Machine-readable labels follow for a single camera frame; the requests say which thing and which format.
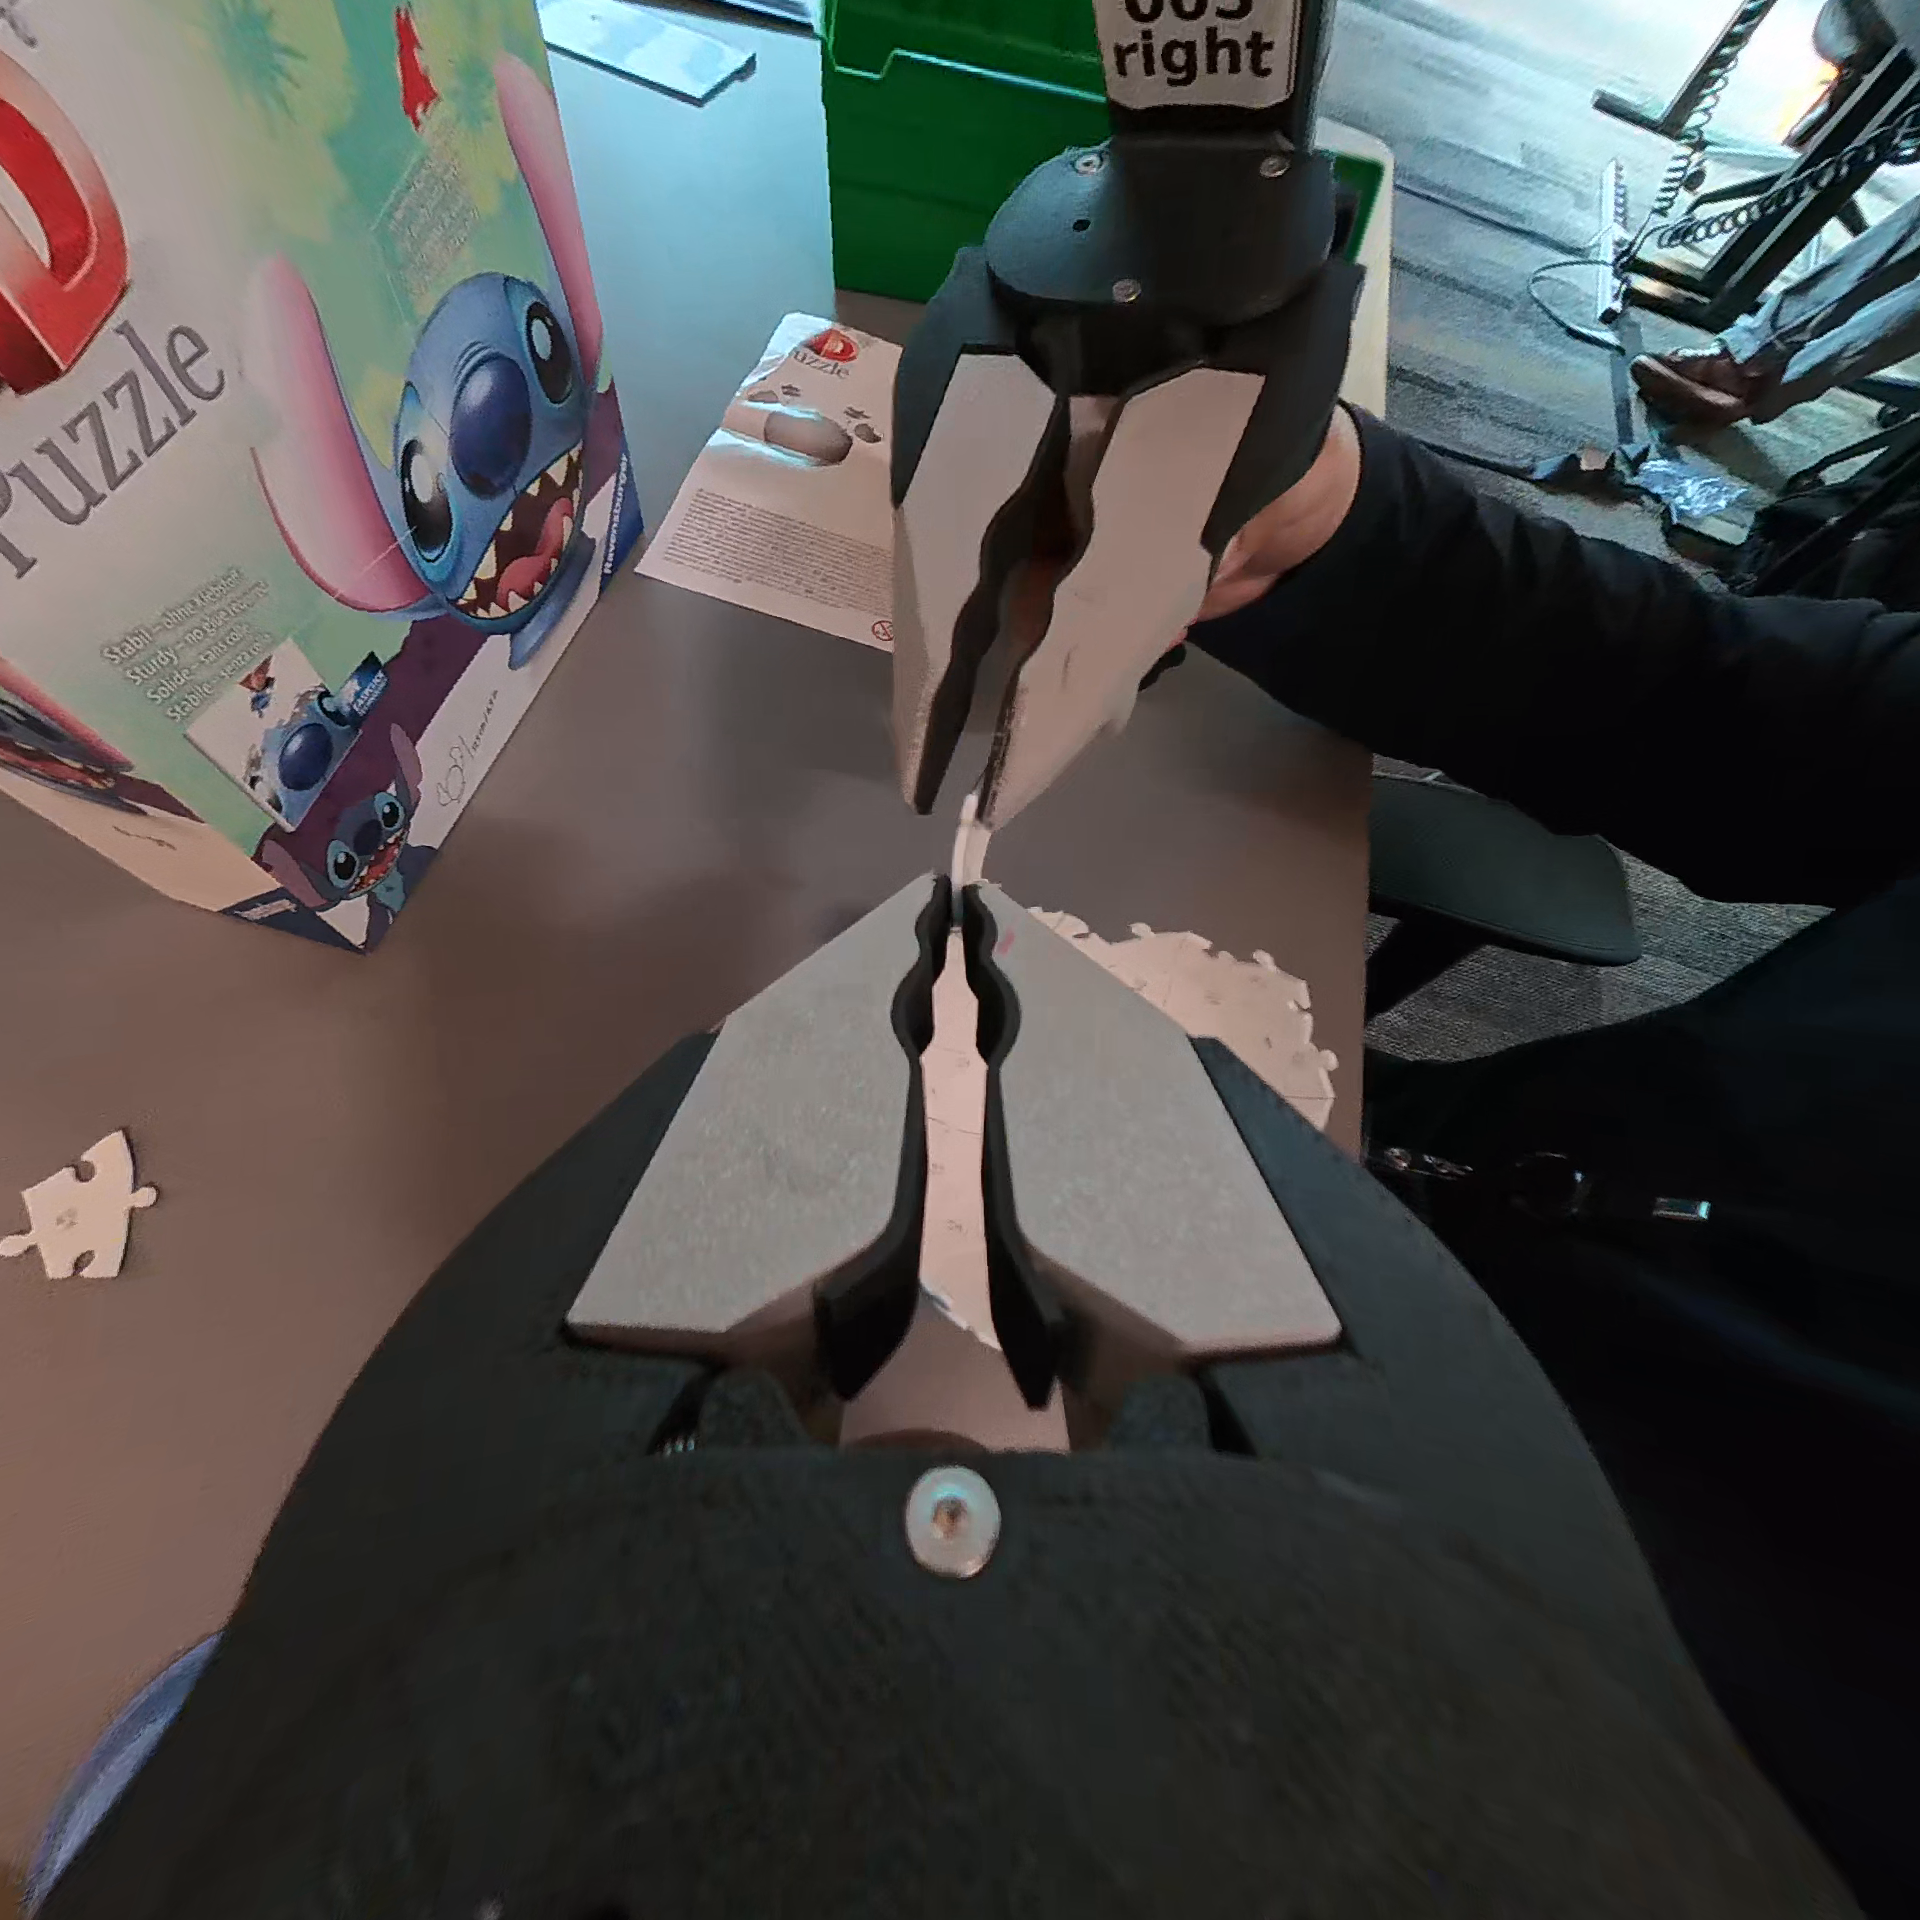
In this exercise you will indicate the grey flat board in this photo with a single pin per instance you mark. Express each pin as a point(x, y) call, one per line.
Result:
point(646, 45)

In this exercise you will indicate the crumpled clear plastic wrap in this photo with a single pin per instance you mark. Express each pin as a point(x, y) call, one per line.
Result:
point(1695, 488)

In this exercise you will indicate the green plastic bin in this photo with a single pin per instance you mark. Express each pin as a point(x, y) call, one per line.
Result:
point(931, 150)

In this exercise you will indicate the blue round puzzle stand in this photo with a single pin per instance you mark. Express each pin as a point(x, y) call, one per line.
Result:
point(107, 1800)

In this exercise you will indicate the person's right hand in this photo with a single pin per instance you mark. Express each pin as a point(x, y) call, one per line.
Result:
point(1290, 533)

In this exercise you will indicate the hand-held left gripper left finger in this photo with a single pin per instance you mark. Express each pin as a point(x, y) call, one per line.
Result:
point(751, 1185)

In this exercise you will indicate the white instruction leaflet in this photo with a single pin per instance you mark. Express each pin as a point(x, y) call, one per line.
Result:
point(751, 510)

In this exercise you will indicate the cartoon printed puzzle box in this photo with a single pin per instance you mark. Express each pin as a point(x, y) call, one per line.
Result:
point(301, 375)

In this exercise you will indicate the black office chair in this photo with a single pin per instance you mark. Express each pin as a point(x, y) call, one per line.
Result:
point(1500, 886)

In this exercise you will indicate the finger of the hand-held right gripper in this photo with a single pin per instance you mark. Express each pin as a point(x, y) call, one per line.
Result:
point(945, 571)
point(1141, 540)

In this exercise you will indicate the person's right forearm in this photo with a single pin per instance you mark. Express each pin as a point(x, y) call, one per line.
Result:
point(1577, 676)

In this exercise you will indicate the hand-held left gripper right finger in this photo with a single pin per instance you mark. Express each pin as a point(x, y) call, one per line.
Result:
point(1155, 1185)

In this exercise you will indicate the person's dark clothed torso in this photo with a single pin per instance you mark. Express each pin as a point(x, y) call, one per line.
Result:
point(1724, 1424)

